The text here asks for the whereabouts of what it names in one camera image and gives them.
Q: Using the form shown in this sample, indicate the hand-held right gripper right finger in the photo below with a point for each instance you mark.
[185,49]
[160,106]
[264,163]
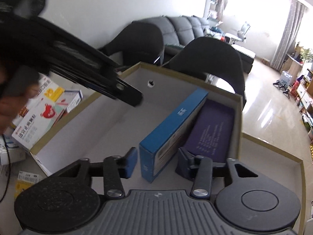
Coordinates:
[184,161]

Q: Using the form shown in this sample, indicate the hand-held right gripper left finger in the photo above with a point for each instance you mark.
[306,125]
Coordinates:
[130,162]

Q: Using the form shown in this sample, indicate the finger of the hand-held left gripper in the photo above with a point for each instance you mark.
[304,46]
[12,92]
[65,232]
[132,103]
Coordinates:
[127,95]

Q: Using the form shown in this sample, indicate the blue medicine box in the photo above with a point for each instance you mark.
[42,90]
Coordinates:
[171,127]

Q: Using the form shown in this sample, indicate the purple medicine box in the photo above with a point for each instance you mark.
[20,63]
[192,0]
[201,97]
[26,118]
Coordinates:
[215,132]

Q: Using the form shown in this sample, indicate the brown cardboard box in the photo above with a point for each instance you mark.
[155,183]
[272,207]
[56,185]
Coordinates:
[97,127]

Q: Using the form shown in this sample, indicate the brown cardboard box lid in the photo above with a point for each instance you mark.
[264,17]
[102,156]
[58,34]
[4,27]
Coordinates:
[269,166]

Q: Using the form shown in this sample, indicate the large white medicine box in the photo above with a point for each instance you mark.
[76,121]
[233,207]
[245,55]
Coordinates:
[14,156]

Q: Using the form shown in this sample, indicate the white marble desktop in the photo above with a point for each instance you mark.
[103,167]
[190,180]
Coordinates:
[17,167]

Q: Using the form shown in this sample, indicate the person's left hand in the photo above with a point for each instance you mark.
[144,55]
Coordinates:
[6,117]

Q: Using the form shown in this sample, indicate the black chair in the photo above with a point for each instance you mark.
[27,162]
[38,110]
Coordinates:
[207,58]
[137,41]

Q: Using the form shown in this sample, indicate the white red bear medicine box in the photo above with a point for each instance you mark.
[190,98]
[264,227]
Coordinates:
[36,127]

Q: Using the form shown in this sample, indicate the grey sofa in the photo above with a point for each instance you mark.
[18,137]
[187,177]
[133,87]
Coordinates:
[185,27]

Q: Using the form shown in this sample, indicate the yellow cartoon medicine box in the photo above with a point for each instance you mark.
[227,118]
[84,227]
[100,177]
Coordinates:
[24,186]

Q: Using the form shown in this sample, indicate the black folding stands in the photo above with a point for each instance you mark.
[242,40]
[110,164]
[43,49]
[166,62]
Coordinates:
[282,88]

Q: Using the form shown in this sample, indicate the white bookshelf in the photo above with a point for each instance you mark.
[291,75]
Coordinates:
[215,0]

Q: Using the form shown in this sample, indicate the white office chair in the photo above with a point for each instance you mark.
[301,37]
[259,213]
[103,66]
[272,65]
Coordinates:
[242,30]

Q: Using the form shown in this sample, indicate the blue white paper bag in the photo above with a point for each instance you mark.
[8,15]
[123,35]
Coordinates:
[286,77]

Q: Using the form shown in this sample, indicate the white low cabinet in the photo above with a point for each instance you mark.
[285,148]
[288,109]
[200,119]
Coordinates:
[305,102]

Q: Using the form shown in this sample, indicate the small wooden desk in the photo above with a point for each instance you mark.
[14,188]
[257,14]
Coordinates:
[292,66]

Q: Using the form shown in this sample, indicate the potted green plant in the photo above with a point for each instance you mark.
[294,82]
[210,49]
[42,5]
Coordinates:
[307,55]

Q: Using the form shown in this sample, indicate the grey curtain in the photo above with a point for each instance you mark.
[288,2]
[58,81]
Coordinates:
[288,34]

